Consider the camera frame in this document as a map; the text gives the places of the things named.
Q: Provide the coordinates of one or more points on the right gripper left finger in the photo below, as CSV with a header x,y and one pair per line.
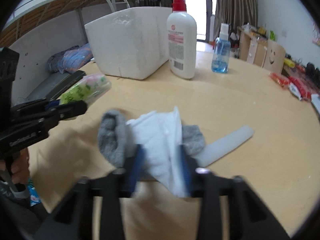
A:
x,y
94,202

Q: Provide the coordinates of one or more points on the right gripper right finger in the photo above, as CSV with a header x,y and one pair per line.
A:
x,y
229,207

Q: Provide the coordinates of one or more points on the white foam strip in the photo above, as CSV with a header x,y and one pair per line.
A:
x,y
223,146

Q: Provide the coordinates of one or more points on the green tissue packet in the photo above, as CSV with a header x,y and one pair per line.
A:
x,y
89,89

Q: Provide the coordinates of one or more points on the grey sock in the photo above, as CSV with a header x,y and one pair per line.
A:
x,y
115,140

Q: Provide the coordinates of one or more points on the white tissue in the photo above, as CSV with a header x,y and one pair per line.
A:
x,y
160,134

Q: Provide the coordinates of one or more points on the person's left hand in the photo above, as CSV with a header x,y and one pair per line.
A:
x,y
20,168

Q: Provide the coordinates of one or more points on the black smartphone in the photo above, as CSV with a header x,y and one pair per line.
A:
x,y
58,83

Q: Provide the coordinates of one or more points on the metal bunk bed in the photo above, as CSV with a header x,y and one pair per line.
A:
x,y
62,2

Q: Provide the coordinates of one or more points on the white styrofoam box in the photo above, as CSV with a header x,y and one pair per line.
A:
x,y
131,43

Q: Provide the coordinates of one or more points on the red wrapped snack pack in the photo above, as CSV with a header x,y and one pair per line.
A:
x,y
298,89

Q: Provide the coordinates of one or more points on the printed paper sheet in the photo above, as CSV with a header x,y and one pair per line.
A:
x,y
315,100

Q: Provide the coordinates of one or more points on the red snack packet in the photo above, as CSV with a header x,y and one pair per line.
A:
x,y
280,79

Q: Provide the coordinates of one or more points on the black headphones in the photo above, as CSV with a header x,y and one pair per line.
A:
x,y
312,72

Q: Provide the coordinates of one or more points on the wooden smiley chair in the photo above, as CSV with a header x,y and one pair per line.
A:
x,y
274,58

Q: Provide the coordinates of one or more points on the blue spray bottle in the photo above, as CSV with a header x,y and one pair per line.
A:
x,y
222,50

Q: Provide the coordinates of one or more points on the wooden desk with drawers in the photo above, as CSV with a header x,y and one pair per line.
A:
x,y
252,49

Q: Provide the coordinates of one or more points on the white lotion pump bottle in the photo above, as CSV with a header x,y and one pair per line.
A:
x,y
182,38

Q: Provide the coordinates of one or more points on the right brown curtain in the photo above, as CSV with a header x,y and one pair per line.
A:
x,y
235,13

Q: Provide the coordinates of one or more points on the glass balcony door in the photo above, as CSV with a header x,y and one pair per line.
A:
x,y
203,12

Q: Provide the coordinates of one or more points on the anime wall poster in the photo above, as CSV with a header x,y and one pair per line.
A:
x,y
316,35

